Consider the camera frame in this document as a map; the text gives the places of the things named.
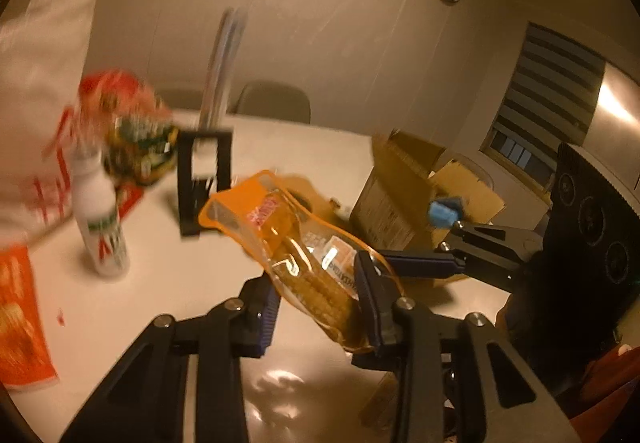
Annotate orange flat packet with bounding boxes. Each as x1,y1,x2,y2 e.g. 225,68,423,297
0,243,58,390

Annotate white plastic bag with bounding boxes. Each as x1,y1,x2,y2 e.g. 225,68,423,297
0,0,126,244

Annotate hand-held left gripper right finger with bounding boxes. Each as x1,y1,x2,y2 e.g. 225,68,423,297
350,250,571,443

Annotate white plastic bottle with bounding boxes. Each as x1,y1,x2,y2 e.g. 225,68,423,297
70,146,131,280

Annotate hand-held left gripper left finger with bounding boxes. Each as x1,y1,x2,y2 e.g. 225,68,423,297
60,275,281,443

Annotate orange clear snack packet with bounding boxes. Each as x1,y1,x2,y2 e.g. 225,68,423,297
198,169,401,354

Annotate black phone stand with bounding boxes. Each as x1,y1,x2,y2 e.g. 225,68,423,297
176,127,235,239

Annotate blue snack packet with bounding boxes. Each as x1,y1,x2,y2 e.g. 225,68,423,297
429,194,463,227

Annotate cardboard box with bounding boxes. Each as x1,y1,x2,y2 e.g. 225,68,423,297
350,129,506,286

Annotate grey chair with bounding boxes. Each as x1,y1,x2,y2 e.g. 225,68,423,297
234,80,312,123

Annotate window blinds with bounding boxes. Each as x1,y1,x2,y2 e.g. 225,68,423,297
480,22,606,189

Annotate small red packet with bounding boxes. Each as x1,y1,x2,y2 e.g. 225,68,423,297
115,184,147,224

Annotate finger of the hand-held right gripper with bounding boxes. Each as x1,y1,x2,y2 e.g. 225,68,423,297
374,247,512,292
450,221,543,264

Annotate red plastic bag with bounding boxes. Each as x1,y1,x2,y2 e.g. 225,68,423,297
77,69,173,134

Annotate dark green snack bag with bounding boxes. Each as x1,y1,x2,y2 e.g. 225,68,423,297
102,113,180,186

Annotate shiny metal panel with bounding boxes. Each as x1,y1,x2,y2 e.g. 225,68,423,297
582,60,640,204

